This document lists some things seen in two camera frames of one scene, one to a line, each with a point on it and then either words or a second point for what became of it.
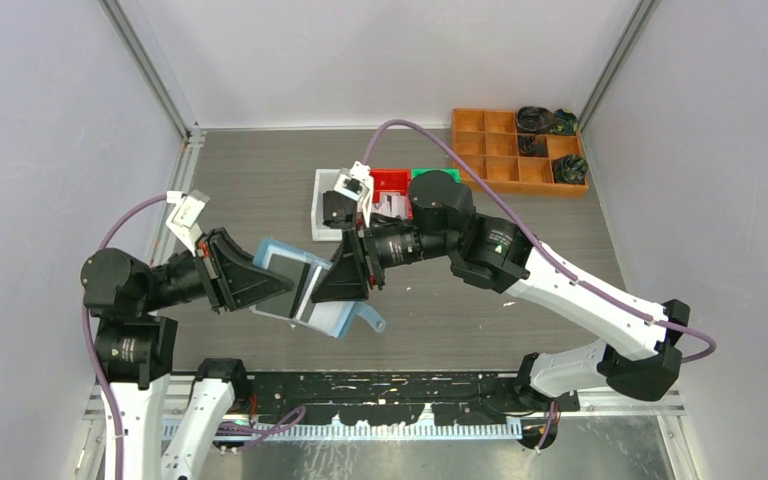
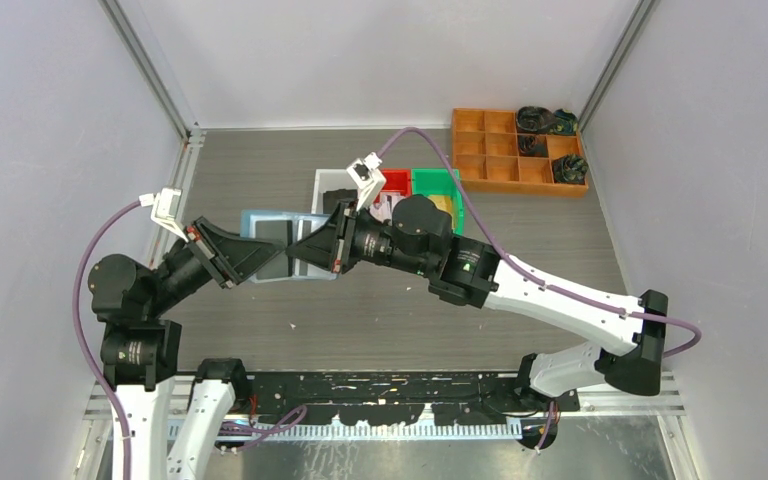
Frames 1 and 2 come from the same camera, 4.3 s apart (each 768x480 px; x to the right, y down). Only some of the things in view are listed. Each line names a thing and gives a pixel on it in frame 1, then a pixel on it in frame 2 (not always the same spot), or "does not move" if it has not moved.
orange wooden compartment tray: x=489 y=140 does not move
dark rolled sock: x=566 y=122 does not move
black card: x=296 y=272 -> x=279 y=232
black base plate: x=403 y=397 does not move
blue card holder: x=335 y=318 -> x=285 y=227
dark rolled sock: x=570 y=169 does not move
